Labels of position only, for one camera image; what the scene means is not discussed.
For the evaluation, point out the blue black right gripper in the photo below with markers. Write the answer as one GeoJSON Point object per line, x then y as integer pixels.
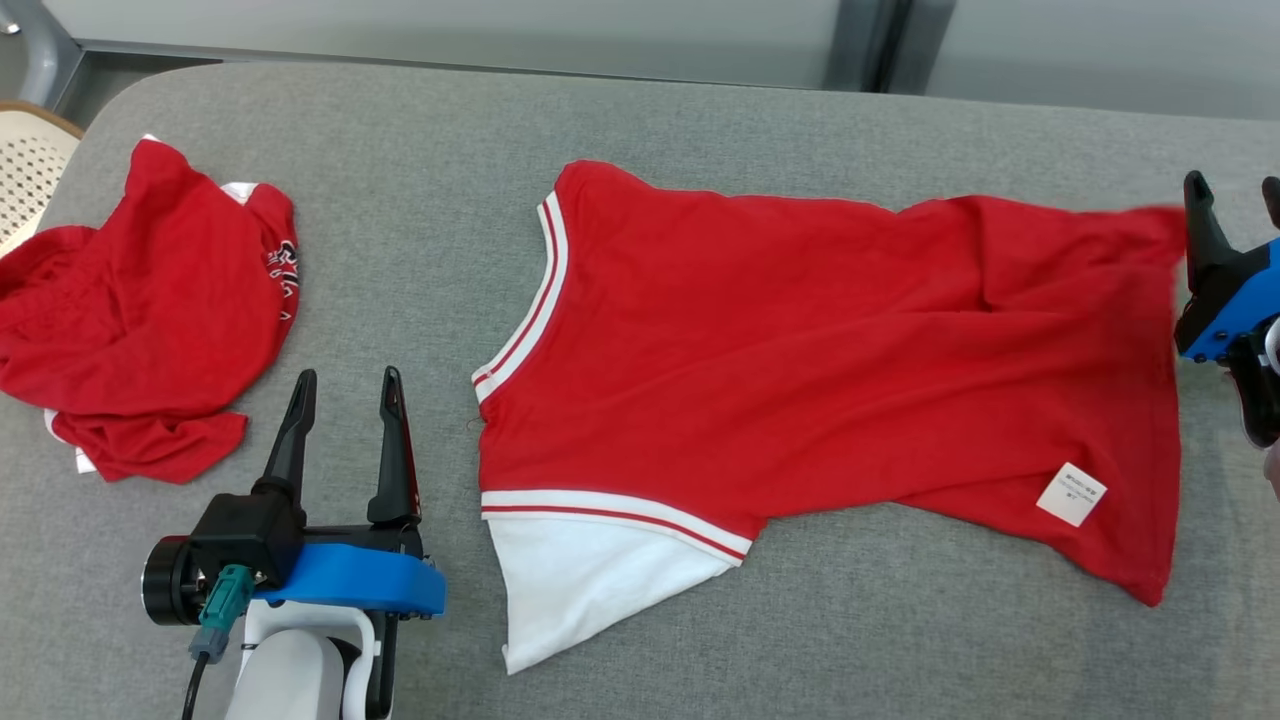
{"type": "Point", "coordinates": [1235, 300]}

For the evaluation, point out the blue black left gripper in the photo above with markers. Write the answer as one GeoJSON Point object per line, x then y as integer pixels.
{"type": "Point", "coordinates": [350, 580]}

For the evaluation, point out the red jersey pile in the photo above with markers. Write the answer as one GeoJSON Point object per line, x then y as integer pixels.
{"type": "Point", "coordinates": [130, 300]}

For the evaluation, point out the red jersey shirt white sleeves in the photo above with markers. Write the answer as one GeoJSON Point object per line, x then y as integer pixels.
{"type": "Point", "coordinates": [800, 350]}

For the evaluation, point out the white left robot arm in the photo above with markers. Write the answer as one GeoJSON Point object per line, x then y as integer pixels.
{"type": "Point", "coordinates": [290, 670]}

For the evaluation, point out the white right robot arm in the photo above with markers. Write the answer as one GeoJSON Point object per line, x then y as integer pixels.
{"type": "Point", "coordinates": [1260, 400]}

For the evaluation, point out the cream perforated laundry basket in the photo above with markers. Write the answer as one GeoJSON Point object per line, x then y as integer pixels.
{"type": "Point", "coordinates": [30, 170]}

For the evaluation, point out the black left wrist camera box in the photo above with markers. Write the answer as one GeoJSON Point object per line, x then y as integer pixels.
{"type": "Point", "coordinates": [245, 535]}

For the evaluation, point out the grey double partition post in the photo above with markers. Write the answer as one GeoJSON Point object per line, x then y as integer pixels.
{"type": "Point", "coordinates": [850, 50]}

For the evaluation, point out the grey partition bottom rail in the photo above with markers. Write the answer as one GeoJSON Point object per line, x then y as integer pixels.
{"type": "Point", "coordinates": [150, 48]}

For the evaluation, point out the grey single partition post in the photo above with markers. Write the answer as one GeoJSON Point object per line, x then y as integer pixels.
{"type": "Point", "coordinates": [40, 50]}

